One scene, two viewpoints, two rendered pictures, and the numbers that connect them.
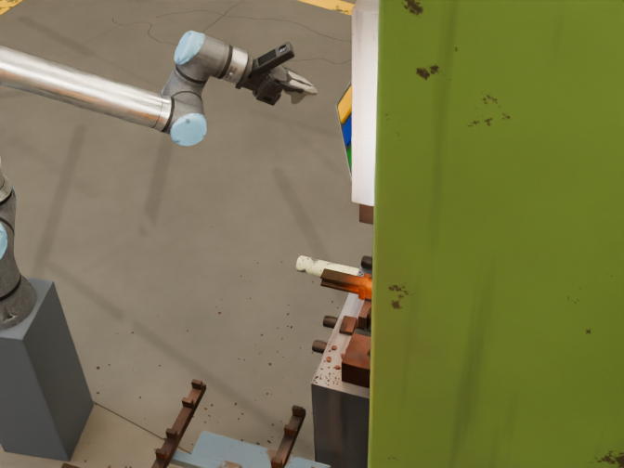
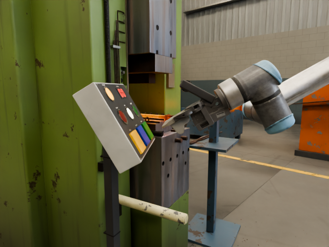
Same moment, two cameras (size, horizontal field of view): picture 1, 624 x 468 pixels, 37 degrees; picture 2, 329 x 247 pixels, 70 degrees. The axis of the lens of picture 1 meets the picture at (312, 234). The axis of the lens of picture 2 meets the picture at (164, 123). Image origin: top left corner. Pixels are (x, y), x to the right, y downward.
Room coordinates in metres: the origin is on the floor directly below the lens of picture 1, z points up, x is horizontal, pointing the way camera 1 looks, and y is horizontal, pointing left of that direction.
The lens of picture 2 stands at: (2.78, 0.10, 1.18)
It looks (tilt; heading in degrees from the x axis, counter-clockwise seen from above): 9 degrees down; 189
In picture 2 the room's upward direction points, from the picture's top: straight up
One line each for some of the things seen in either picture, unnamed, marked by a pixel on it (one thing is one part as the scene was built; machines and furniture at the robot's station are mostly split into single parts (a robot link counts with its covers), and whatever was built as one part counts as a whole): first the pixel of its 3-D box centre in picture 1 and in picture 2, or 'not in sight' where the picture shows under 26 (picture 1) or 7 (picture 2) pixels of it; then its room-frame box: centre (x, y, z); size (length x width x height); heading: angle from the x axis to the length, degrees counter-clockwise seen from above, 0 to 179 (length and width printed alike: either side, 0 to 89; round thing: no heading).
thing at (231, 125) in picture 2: not in sight; (211, 123); (-2.82, 0.31, 0.36); 1.21 x 0.81 x 0.72; 64
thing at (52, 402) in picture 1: (27, 370); not in sight; (1.74, 0.87, 0.30); 0.22 x 0.22 x 0.60; 78
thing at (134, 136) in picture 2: (348, 105); (136, 141); (2.04, -0.11, 1.01); 0.07 x 0.05 x 0.07; 4
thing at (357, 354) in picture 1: (373, 363); not in sight; (1.21, -0.12, 0.95); 0.12 x 0.09 x 0.07; 69
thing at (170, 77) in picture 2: not in sight; (170, 75); (1.06, -0.14, 1.27); 0.09 x 0.02 x 0.17; 159
